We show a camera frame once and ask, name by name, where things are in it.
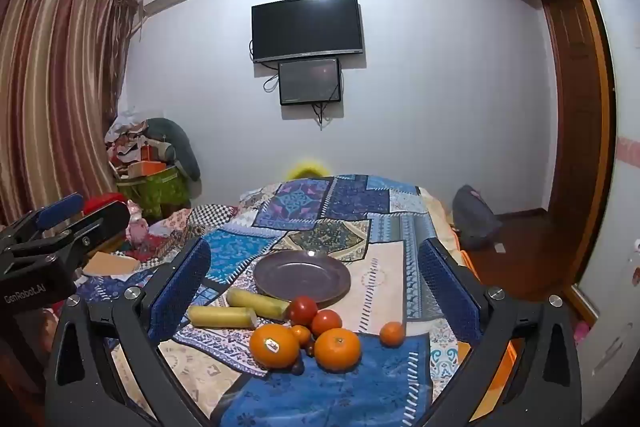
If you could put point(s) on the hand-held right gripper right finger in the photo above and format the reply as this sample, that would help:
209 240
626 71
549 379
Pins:
450 294

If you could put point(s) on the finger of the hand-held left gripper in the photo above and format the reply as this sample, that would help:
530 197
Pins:
100 223
60 209

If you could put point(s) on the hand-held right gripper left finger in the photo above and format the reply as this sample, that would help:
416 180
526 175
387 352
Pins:
180 294

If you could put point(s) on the small orange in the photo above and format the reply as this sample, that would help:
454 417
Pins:
301 334
391 333

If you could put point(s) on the large orange with sticker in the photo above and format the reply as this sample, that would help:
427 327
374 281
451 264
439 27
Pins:
273 346

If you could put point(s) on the purple metal plate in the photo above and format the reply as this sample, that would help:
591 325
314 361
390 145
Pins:
300 277

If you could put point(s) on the red tomato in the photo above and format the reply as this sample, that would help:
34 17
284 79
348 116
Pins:
326 322
302 309

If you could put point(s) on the large orange with stem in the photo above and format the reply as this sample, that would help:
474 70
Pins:
337 349

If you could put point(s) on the red box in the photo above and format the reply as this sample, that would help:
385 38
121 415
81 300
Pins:
102 200

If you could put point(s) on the pink toy figure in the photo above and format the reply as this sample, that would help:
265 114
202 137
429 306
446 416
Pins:
136 222

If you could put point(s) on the tan cardboard box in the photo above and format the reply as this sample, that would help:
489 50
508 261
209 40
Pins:
112 263

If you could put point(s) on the green patterned box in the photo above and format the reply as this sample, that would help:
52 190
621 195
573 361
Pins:
160 194

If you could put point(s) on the orange box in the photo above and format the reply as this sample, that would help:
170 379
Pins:
150 167

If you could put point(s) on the grey backpack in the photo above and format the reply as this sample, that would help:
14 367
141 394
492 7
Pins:
475 217

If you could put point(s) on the pile of crumpled cloths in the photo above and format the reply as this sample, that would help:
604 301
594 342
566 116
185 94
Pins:
125 137

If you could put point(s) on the grey pillow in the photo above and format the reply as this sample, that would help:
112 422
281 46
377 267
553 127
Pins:
180 147

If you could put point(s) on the striped brown curtain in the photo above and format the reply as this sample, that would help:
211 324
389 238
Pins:
60 82

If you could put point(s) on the small dark red fruit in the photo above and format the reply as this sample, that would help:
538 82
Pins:
297 367
310 347

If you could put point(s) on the patchwork blanket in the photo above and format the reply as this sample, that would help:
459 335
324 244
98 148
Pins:
320 212

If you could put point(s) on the yellow round object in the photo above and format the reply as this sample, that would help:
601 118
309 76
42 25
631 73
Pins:
307 169

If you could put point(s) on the brown wooden wardrobe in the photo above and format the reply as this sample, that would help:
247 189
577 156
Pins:
575 107

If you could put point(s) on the small black monitor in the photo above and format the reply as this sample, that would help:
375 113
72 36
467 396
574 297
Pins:
310 82

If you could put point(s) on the black wall television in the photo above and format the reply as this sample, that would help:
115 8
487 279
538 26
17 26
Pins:
305 27

